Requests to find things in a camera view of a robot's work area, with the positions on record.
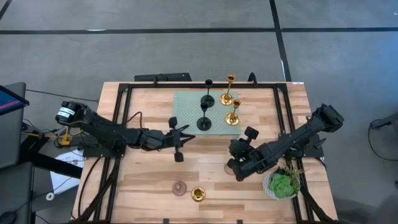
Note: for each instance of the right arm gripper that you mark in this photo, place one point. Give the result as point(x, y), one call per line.
point(247, 155)

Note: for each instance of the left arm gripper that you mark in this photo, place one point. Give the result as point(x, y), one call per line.
point(171, 140)

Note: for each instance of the black metal candlestick holder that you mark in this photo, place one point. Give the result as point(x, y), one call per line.
point(204, 124)
point(207, 101)

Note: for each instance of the gold metal candlestick holder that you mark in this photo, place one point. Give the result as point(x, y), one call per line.
point(226, 99)
point(232, 119)
point(198, 194)

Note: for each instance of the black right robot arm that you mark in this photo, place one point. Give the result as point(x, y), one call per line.
point(298, 135)

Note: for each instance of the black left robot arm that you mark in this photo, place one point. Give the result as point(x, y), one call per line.
point(109, 132)

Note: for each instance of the green perforated metal shelf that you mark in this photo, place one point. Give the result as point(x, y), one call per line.
point(186, 109)

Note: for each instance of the green succulent in white pot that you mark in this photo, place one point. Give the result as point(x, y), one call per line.
point(281, 186)

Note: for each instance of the black power strip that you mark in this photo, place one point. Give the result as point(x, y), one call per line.
point(162, 77)

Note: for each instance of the white label sticker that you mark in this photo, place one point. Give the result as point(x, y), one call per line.
point(298, 83)

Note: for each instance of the white paper sheet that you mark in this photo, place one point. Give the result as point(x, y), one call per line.
point(65, 180)

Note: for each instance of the black table leg bar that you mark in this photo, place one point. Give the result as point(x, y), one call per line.
point(53, 163)

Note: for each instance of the white tape roll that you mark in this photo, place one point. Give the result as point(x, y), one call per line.
point(50, 193)

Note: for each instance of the blue computer screen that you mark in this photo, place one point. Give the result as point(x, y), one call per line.
point(9, 102)

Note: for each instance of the black computer mouse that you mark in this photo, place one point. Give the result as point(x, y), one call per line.
point(7, 216)

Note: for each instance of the black aluminium table frame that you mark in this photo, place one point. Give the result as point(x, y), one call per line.
point(202, 85)

